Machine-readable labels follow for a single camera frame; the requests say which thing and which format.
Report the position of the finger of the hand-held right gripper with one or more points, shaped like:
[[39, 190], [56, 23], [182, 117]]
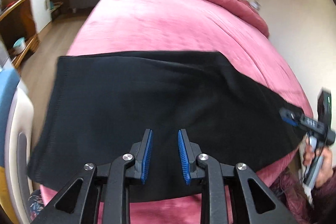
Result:
[[290, 116]]

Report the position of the white cabinet with drawer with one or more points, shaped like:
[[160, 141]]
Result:
[[39, 8]]

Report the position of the white blue chair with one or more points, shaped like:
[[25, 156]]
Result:
[[15, 121]]

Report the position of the black embroidered pants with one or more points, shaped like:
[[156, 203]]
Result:
[[157, 95]]

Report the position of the wooden desk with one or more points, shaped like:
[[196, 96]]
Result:
[[13, 11]]

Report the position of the teal container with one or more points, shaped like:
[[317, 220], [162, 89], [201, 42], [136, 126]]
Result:
[[52, 5]]

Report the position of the bed with pink sheet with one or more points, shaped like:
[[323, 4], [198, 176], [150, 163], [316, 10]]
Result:
[[170, 16]]

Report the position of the floral patterned cloth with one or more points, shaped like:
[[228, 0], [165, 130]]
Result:
[[35, 207]]

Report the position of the person's maroon jacket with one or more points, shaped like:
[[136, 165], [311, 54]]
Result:
[[291, 195]]

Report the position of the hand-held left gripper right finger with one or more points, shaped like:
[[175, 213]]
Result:
[[183, 158]]

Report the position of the person's right forearm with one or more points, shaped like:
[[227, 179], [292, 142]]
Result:
[[324, 203]]

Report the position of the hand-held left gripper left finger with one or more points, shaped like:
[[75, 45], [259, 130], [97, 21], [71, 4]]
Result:
[[147, 158]]

